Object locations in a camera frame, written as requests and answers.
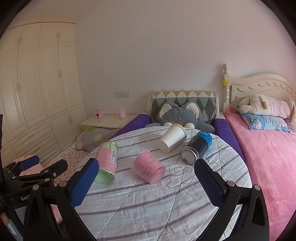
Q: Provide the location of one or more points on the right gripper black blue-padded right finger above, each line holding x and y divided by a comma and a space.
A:
252, 222

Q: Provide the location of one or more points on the grey flower cushion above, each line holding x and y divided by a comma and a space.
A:
89, 140

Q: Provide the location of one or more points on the patchwork quilted headboard cover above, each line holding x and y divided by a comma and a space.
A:
207, 101

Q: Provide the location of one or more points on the white paper cup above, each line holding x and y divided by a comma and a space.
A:
175, 135

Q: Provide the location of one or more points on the purple bed bumper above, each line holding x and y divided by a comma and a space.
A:
222, 129

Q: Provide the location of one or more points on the cream bedside table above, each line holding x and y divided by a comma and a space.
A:
108, 121

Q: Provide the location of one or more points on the pink fleece blanket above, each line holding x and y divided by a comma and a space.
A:
270, 159

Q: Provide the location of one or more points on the blue cartoon pillow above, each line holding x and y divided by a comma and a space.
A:
264, 122

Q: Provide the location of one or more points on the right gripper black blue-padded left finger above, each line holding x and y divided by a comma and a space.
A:
40, 223

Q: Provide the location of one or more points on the striped quilted round cloth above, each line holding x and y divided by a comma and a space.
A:
176, 208

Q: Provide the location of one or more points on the heart pattern bed sheet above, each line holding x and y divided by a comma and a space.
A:
73, 155

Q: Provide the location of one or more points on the grey cat plush toy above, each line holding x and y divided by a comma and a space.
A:
188, 116

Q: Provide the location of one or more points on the pink rabbit figurine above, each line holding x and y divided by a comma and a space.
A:
98, 114

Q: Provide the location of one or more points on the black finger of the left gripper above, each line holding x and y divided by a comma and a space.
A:
47, 176

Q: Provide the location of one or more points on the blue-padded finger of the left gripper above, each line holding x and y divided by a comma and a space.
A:
29, 162

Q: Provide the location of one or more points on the yellow star sticker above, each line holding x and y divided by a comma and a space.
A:
226, 82

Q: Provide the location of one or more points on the white wall socket panel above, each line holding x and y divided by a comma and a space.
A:
122, 94

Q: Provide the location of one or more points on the blue and black can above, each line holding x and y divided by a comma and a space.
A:
196, 147

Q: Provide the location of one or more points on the cream wardrobe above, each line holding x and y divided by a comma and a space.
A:
41, 98

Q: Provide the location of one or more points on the pink cat figurine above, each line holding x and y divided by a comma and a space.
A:
121, 114

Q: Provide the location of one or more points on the white and pink plush toy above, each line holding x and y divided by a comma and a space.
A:
260, 104

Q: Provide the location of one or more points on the pink plastic cup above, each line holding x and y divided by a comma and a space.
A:
148, 167

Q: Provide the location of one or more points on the cream wooden headboard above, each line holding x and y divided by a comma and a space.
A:
265, 83

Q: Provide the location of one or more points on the green can with pink label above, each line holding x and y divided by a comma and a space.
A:
107, 158

